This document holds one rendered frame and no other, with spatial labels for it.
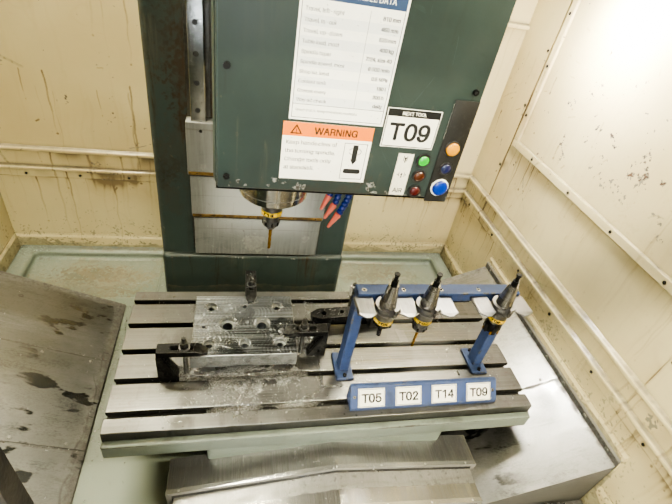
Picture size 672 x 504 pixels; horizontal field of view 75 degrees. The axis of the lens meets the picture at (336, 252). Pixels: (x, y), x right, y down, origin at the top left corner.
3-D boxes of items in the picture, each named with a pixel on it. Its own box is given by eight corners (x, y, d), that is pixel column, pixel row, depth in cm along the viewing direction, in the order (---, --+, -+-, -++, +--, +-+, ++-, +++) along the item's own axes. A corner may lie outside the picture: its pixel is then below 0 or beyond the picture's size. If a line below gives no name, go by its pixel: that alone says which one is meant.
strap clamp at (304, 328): (324, 355, 136) (331, 322, 127) (281, 357, 133) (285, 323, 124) (322, 347, 139) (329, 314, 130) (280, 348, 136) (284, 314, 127)
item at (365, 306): (379, 319, 109) (379, 317, 109) (358, 319, 108) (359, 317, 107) (372, 299, 114) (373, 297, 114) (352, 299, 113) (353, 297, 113)
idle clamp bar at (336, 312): (385, 326, 150) (389, 313, 146) (311, 333, 143) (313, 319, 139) (380, 316, 154) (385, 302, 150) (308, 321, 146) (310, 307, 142)
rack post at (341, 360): (353, 380, 131) (374, 310, 113) (336, 381, 130) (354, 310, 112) (347, 353, 139) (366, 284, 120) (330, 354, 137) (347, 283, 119)
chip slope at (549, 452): (576, 501, 142) (621, 461, 126) (368, 528, 126) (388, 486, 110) (468, 303, 209) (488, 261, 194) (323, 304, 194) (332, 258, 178)
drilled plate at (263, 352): (295, 364, 127) (297, 353, 124) (190, 368, 121) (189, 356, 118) (289, 306, 145) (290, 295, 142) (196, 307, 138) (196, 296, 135)
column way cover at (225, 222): (318, 257, 174) (339, 134, 142) (192, 255, 163) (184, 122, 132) (316, 250, 177) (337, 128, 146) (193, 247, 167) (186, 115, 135)
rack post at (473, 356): (486, 374, 141) (525, 308, 123) (471, 374, 140) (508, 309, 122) (474, 349, 148) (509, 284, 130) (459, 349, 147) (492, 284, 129)
